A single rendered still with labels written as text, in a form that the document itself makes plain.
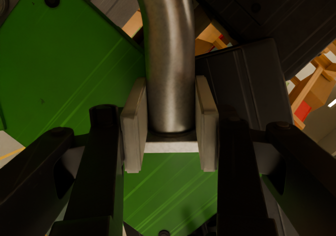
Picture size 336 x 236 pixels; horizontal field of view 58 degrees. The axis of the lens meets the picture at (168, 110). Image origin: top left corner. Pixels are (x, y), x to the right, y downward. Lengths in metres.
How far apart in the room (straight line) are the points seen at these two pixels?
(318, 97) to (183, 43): 4.10
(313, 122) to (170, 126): 9.51
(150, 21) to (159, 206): 0.15
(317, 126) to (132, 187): 9.52
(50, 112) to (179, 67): 0.11
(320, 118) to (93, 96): 9.52
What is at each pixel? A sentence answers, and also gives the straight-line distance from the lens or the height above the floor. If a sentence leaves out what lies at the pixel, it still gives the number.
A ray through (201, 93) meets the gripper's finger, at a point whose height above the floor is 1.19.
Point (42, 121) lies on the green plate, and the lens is 0.24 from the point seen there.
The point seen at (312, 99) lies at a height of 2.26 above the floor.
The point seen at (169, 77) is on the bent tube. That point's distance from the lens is 0.17.
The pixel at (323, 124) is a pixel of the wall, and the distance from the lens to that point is 9.74.
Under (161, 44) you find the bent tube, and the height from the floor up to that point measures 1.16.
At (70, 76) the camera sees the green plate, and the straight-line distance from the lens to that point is 0.22.
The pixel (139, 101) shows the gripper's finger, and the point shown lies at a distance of 0.15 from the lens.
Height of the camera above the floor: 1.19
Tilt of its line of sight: 2 degrees down
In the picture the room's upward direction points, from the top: 136 degrees clockwise
